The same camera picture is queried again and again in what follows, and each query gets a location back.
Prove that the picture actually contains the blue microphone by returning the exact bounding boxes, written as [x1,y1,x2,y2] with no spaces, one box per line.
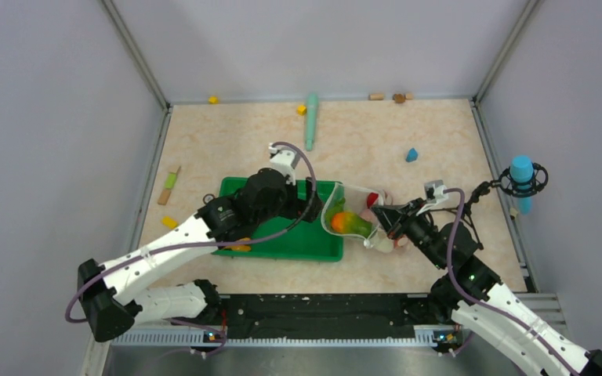
[510,155,534,215]

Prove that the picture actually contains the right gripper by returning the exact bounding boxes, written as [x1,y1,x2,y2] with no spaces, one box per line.
[370,197,447,269]

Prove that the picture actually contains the purple white onion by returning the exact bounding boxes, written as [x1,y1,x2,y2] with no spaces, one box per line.
[359,209,377,223]

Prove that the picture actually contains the wooden green block stick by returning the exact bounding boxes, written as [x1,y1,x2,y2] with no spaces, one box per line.
[157,164,181,205]

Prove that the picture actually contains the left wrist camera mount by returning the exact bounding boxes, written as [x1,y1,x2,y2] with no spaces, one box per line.
[268,143,301,186]

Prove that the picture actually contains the mint green marker pen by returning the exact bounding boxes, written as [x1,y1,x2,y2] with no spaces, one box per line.
[304,92,319,151]

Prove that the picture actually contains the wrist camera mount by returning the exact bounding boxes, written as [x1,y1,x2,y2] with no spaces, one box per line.
[417,180,448,216]
[268,143,301,186]

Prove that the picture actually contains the wooden cork cylinder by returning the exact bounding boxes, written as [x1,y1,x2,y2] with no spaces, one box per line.
[368,93,386,101]

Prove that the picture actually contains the clear dotted zip bag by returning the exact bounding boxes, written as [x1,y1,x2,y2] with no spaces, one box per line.
[320,182,411,253]

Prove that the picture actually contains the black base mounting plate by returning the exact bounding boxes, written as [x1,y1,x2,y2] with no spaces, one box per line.
[171,293,468,341]

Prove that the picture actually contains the blue plastic piece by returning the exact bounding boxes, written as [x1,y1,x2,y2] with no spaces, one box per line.
[405,148,419,163]

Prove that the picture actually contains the green plastic tray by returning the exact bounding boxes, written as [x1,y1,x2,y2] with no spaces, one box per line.
[213,177,344,262]

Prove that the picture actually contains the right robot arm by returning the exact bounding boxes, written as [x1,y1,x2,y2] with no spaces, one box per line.
[371,200,602,375]

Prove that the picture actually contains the yellow lego brick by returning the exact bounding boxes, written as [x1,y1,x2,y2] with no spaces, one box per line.
[161,216,179,230]

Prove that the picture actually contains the orange green mango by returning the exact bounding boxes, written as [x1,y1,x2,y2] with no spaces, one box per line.
[330,211,373,238]

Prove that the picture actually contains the red tomato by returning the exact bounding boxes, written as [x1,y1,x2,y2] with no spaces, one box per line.
[366,193,379,208]

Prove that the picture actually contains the brown wooden piece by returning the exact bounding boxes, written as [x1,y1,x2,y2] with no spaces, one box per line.
[392,93,407,104]

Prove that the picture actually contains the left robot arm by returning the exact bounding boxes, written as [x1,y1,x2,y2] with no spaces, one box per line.
[72,168,322,342]

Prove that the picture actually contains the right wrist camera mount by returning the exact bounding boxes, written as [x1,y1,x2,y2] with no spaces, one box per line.
[417,180,448,216]

